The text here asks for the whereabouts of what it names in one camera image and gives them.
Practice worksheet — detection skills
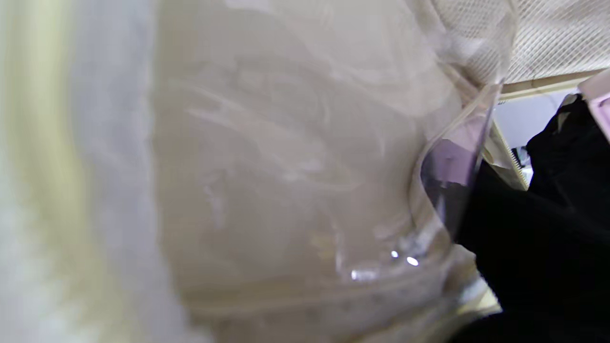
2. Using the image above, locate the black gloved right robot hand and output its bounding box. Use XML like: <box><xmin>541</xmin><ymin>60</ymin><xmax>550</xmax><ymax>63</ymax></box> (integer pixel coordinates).
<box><xmin>453</xmin><ymin>157</ymin><xmax>610</xmax><ymax>343</ymax></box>

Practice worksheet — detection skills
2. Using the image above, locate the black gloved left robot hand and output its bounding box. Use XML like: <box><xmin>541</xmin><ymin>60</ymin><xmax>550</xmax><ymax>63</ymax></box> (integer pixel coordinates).
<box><xmin>524</xmin><ymin>94</ymin><xmax>610</xmax><ymax>210</ymax></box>

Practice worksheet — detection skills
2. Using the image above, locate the pink floral box sleeve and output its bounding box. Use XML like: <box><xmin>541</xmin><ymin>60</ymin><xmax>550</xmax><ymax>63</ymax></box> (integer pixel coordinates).
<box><xmin>578</xmin><ymin>69</ymin><xmax>610</xmax><ymax>143</ymax></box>

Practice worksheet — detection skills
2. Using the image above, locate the white leather handbag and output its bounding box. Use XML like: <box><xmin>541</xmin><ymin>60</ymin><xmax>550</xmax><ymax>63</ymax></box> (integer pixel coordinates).
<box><xmin>0</xmin><ymin>0</ymin><xmax>610</xmax><ymax>343</ymax></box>

